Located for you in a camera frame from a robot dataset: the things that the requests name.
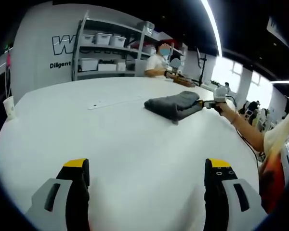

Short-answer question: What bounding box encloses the large white storage box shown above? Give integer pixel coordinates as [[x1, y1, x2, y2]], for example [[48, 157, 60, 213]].
[[80, 58, 99, 72]]

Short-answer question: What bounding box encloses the person's right hand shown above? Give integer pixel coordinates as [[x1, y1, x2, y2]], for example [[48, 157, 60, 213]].
[[213, 101, 229, 116]]

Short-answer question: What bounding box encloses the white lidded storage box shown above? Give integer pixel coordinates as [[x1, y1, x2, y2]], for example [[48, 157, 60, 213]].
[[94, 33, 111, 46], [81, 34, 95, 45], [109, 35, 126, 48]]

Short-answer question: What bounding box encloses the wooden tray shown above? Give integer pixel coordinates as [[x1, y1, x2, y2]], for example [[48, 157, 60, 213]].
[[172, 76, 196, 89]]

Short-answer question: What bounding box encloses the clear grey storage bin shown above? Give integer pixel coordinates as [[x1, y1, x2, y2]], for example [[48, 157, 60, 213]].
[[137, 21, 155, 34]]

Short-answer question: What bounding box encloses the grey metal shelving rack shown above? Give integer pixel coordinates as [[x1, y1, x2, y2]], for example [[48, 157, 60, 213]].
[[71, 11, 188, 81]]

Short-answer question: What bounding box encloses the hanging ceiling sign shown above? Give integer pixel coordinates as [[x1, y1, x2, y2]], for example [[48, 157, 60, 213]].
[[266, 16, 289, 50]]

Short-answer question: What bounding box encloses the black cable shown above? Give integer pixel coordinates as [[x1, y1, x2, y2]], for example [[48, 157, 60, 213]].
[[225, 95, 267, 167]]

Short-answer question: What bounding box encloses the white paper cup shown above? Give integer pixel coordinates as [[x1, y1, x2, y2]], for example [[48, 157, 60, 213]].
[[2, 95, 18, 120]]

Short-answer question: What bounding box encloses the dark grey towel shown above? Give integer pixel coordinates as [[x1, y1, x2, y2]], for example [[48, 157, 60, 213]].
[[144, 90, 203, 125]]

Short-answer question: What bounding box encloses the ceiling light strip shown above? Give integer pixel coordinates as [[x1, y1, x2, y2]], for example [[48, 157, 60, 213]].
[[199, 0, 223, 57]]

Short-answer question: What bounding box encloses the black stand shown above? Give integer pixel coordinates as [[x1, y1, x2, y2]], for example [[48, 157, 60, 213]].
[[196, 47, 208, 87]]

